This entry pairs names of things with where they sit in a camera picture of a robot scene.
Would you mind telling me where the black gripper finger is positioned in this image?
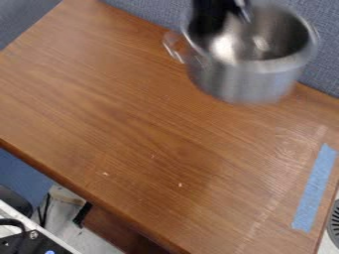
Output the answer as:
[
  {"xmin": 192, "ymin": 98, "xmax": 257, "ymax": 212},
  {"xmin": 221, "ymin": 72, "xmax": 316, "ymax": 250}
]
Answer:
[{"xmin": 187, "ymin": 0, "xmax": 236, "ymax": 39}]

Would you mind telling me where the stainless steel pot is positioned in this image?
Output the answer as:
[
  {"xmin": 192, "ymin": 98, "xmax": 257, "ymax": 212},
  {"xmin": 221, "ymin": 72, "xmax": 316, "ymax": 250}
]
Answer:
[{"xmin": 162, "ymin": 0, "xmax": 319, "ymax": 104}]

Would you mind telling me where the blue tape strip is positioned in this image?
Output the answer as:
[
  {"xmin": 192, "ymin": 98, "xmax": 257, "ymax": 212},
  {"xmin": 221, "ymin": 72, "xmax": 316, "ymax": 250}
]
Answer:
[{"xmin": 291, "ymin": 144, "xmax": 339, "ymax": 233}]

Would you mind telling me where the dark fan grille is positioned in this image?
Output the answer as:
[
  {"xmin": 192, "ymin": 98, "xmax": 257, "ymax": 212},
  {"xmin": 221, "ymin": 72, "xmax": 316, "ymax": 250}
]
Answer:
[{"xmin": 327, "ymin": 199, "xmax": 339, "ymax": 249}]

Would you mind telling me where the black round chair base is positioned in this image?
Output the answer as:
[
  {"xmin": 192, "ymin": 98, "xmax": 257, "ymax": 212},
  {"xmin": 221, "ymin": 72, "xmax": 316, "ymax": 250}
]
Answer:
[{"xmin": 0, "ymin": 185, "xmax": 33, "ymax": 217}]

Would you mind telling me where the black device bottom left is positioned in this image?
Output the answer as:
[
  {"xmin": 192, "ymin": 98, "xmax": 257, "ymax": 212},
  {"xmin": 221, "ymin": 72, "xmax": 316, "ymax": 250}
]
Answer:
[{"xmin": 0, "ymin": 218, "xmax": 73, "ymax": 254}]

